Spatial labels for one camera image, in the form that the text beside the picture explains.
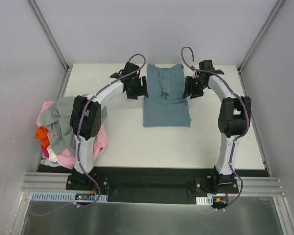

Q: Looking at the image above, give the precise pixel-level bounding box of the blue-grey t shirt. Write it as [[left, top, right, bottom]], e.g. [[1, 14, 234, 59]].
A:
[[143, 64, 191, 128]]

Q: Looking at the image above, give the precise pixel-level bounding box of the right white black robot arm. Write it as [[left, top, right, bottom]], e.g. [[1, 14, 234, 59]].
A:
[[183, 60, 251, 195]]

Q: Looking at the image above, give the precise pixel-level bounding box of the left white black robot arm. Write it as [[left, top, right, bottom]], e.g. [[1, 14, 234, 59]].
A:
[[69, 61, 148, 192]]

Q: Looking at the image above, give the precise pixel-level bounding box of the grey t shirt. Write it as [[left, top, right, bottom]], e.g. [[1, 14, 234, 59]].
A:
[[40, 96, 108, 155]]

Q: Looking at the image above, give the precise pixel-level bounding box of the pink t shirt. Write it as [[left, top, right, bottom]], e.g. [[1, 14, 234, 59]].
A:
[[36, 101, 111, 170]]

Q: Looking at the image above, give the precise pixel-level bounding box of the orange t shirt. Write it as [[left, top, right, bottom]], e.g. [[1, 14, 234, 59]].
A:
[[35, 126, 50, 148]]

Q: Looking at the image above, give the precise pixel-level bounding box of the white t shirt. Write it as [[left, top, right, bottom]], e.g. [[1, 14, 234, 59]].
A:
[[41, 145, 61, 167]]

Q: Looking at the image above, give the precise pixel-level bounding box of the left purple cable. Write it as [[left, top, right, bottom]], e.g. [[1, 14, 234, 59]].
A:
[[29, 53, 148, 216]]

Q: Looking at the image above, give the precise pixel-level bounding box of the purple cable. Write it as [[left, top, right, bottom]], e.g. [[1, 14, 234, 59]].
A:
[[29, 53, 148, 216], [181, 46, 251, 215]]

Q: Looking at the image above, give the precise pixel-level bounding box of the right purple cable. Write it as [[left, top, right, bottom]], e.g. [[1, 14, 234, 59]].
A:
[[181, 46, 251, 215]]

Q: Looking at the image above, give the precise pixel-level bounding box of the left aluminium frame post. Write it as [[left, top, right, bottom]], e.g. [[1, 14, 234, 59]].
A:
[[27, 0, 72, 74]]

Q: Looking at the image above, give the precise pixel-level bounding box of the aluminium frame post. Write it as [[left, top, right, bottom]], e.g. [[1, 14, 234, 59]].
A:
[[238, 0, 286, 74], [27, 0, 72, 74]]

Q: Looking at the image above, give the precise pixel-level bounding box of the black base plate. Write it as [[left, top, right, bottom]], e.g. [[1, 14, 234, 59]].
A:
[[35, 166, 269, 204]]

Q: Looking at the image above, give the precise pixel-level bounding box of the right slotted cable duct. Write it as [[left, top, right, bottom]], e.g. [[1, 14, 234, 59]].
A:
[[196, 196, 213, 206]]

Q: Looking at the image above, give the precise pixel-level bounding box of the slotted cable duct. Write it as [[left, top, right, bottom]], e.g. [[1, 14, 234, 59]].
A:
[[196, 196, 213, 206], [31, 192, 108, 203]]

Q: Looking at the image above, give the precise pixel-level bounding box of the aluminium front rail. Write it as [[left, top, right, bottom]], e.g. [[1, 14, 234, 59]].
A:
[[21, 172, 286, 197]]

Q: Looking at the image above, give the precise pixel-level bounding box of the right aluminium frame post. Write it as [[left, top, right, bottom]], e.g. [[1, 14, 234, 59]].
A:
[[238, 0, 286, 74]]

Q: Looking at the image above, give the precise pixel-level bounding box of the left slotted cable duct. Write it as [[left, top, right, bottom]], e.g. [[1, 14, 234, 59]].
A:
[[31, 192, 108, 203]]

